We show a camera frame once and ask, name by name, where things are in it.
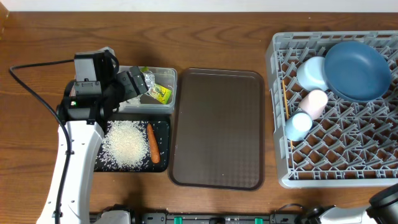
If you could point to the grey dishwasher rack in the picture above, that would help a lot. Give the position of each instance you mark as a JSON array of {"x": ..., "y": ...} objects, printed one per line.
[{"x": 350, "y": 144}]

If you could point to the light blue cup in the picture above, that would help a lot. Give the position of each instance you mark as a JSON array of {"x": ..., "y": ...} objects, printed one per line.
[{"x": 298, "y": 126}]

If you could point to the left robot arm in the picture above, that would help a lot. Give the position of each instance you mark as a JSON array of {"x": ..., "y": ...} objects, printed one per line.
[{"x": 89, "y": 100}]

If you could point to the pink cup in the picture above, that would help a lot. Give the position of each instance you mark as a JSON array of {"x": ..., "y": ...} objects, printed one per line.
[{"x": 314, "y": 103}]

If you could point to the black plastic tray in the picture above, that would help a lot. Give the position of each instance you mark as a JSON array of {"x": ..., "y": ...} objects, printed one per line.
[{"x": 161, "y": 127}]

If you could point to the wooden chopstick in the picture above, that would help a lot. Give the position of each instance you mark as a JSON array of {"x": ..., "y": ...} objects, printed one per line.
[{"x": 287, "y": 116}]

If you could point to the orange carrot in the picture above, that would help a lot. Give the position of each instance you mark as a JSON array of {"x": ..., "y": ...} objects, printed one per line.
[{"x": 154, "y": 149}]

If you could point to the foil snack wrapper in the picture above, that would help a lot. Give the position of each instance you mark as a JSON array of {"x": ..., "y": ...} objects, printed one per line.
[{"x": 156, "y": 91}]

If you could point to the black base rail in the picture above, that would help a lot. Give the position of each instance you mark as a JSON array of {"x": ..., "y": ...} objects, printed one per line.
[{"x": 164, "y": 217}]

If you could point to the clear plastic bin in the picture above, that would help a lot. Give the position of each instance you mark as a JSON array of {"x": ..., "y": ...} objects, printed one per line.
[{"x": 166, "y": 77}]

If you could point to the dark blue plate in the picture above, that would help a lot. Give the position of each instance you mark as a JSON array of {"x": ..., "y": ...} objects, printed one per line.
[{"x": 356, "y": 72}]

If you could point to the light blue bowl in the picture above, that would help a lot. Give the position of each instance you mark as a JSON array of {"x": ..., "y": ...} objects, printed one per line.
[{"x": 310, "y": 74}]

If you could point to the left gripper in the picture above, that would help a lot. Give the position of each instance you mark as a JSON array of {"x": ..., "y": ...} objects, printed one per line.
[{"x": 132, "y": 90}]

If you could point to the brown serving tray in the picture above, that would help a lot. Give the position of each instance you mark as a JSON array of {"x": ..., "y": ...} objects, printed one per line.
[{"x": 218, "y": 140}]

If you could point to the white cooked rice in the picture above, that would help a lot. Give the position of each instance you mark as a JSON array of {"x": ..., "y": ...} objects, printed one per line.
[{"x": 124, "y": 147}]

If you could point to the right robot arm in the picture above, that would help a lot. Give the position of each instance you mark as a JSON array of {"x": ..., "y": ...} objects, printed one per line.
[{"x": 382, "y": 209}]

